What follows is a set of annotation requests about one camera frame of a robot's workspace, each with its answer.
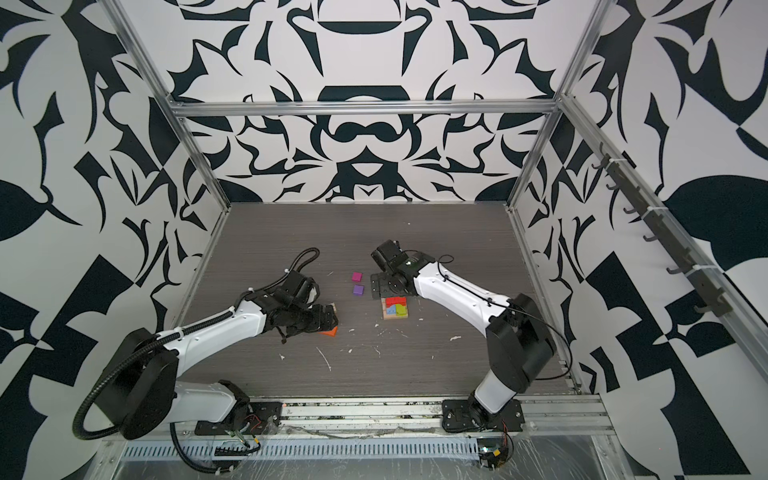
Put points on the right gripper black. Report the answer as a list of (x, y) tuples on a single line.
[(381, 288)]

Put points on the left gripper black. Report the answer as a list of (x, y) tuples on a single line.
[(319, 324)]

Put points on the orange wood block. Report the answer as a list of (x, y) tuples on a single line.
[(329, 331)]

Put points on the natural wood block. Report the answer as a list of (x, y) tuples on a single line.
[(385, 316)]

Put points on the red arch wood block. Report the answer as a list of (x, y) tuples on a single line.
[(392, 301)]

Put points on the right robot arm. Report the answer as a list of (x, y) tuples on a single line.
[(519, 342)]

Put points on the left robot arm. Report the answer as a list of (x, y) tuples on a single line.
[(141, 388)]

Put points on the green circuit board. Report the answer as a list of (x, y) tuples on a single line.
[(493, 453)]

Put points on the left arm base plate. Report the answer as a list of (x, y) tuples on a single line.
[(254, 418)]

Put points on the white slotted cable duct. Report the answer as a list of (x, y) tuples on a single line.
[(337, 449)]

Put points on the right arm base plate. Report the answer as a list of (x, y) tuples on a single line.
[(468, 415)]

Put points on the aluminium front rail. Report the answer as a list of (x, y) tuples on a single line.
[(368, 417)]

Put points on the aluminium frame crossbar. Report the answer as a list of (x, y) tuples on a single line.
[(373, 107)]

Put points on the wall hook rack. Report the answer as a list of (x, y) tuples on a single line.
[(665, 230)]

